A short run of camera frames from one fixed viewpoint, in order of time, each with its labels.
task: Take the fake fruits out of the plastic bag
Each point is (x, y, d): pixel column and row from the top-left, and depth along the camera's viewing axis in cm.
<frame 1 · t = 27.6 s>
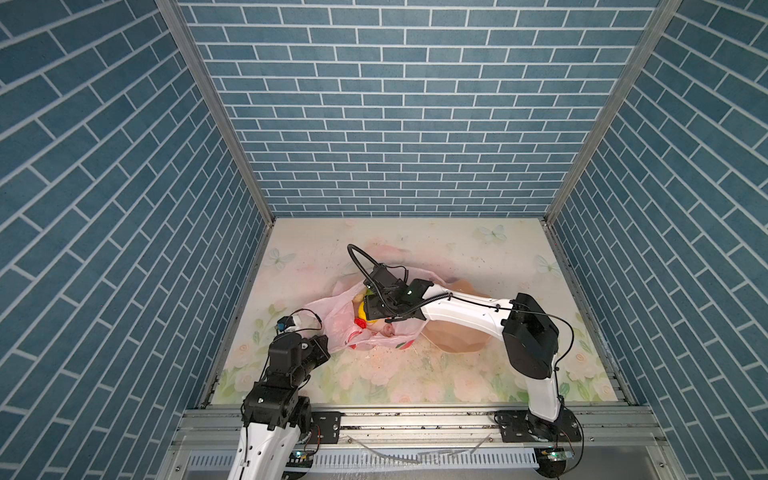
left hand: (329, 337, 80), fingers closed
right hand: (366, 305, 86), fingers open
pink plastic bag: (340, 331, 85), point 8 cm above the table
red fake chili: (360, 322, 86), point 8 cm above the table
peach fake fruit: (388, 330, 90), point 3 cm above the table

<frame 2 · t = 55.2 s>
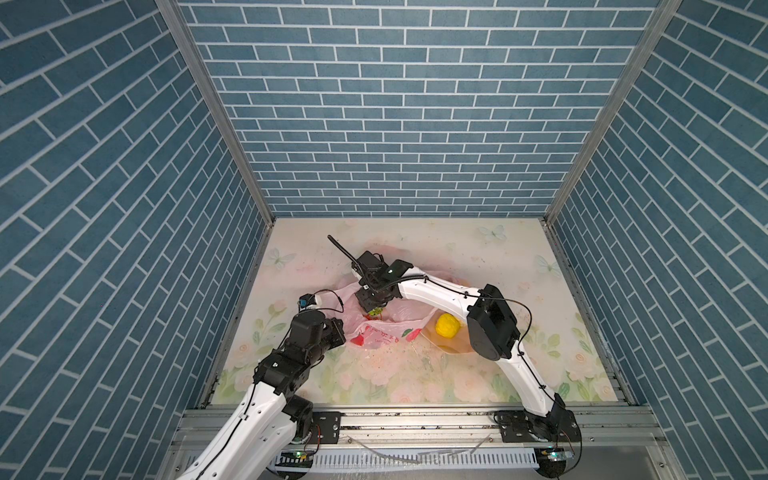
left hand: (345, 322, 80), fingers closed
right hand: (363, 297, 92), fingers open
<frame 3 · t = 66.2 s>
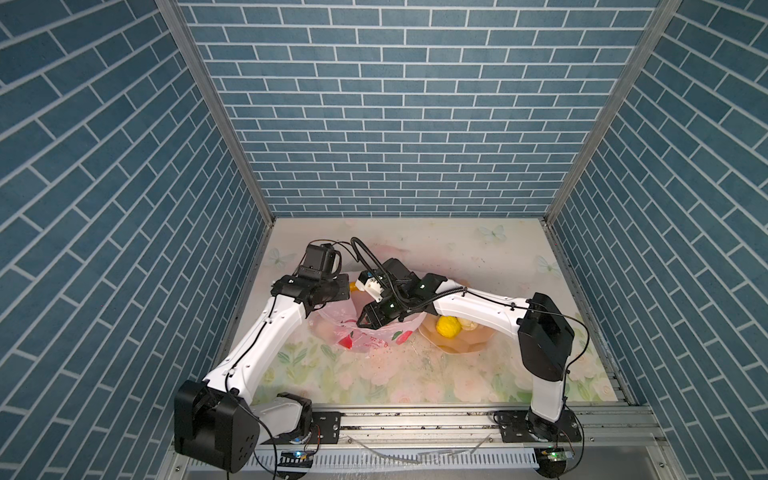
left hand: (345, 284, 82), fingers closed
right hand: (358, 319, 79), fingers open
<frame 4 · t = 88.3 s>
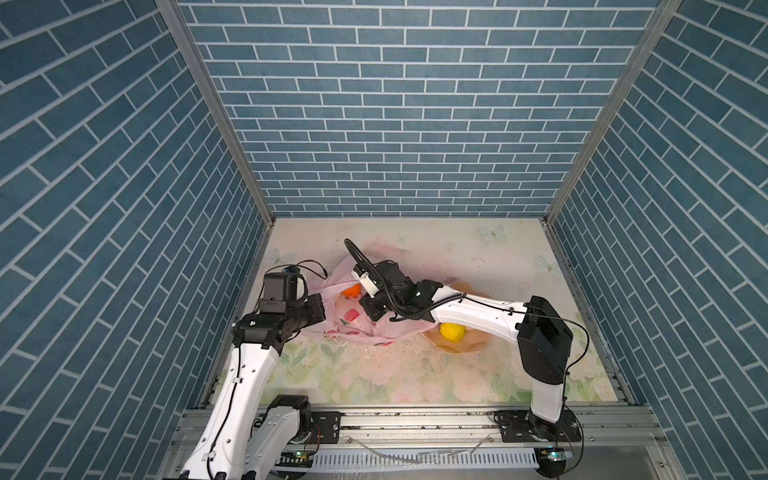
left hand: (323, 304, 77), fingers closed
right hand: (357, 298, 82), fingers closed
pink plastic bag: (345, 319, 95), on the table
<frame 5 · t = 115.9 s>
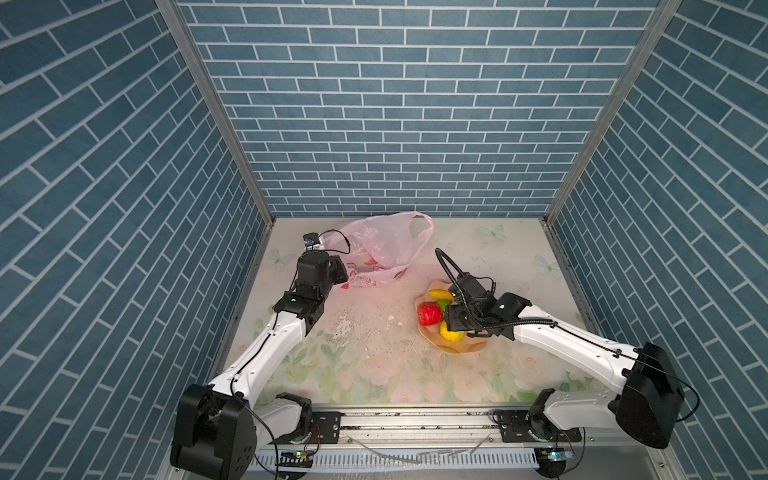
left hand: (339, 256, 83), fingers closed
right hand: (449, 314, 83), fingers open
pink plastic bag: (375, 249, 105), point 7 cm above the table
red fake bell pepper: (429, 314, 85), point 11 cm above the table
